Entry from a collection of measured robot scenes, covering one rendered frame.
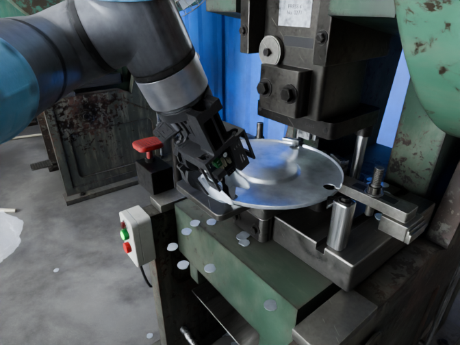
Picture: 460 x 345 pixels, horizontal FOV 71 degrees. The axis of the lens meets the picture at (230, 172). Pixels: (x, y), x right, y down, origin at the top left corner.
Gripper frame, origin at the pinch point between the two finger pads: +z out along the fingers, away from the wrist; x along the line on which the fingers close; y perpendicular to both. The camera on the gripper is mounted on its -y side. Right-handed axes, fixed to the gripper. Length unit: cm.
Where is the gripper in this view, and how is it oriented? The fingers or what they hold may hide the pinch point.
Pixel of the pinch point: (225, 194)
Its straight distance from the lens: 53.8
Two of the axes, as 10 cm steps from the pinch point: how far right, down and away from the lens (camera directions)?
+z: 3.2, 6.8, 6.6
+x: 6.9, -6.5, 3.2
